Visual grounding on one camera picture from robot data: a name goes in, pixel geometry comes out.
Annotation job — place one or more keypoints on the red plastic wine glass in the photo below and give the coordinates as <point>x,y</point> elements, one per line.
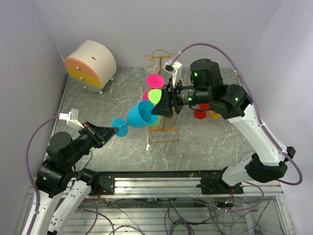
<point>200,113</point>

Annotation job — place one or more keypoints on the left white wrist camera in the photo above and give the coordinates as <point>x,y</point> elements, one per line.
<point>71,119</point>

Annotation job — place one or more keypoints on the clear wine glass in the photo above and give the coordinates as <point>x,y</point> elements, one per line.
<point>152,68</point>

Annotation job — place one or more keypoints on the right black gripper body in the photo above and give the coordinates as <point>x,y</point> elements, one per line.
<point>173,92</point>

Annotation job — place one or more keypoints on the green plastic wine glass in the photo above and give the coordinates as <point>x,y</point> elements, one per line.
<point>154,96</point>

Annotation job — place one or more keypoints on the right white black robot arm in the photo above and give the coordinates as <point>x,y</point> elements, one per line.
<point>234,104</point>

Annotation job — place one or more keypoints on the orange plastic wine glass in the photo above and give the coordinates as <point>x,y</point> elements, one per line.
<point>214,115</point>

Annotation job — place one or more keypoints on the aluminium rail frame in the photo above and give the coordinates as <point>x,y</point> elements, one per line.
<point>175,206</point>

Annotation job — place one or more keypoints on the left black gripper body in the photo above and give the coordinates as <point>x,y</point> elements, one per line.
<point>91,135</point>

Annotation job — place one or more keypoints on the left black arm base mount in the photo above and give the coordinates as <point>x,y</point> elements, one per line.
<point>104,185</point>

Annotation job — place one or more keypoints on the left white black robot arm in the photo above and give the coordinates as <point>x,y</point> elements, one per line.
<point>59,189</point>

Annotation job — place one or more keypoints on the white semicircular drawer cabinet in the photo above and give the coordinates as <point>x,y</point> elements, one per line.
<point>91,66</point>

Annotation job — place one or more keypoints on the pink plastic wine glass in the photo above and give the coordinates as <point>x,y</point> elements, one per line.
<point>154,81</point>

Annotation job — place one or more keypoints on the gold wire wine glass rack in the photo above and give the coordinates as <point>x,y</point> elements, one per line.
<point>166,124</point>

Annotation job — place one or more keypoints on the blue plastic wine glass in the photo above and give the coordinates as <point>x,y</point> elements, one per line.
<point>139,116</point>

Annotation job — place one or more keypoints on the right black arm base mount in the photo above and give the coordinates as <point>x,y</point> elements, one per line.
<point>211,183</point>

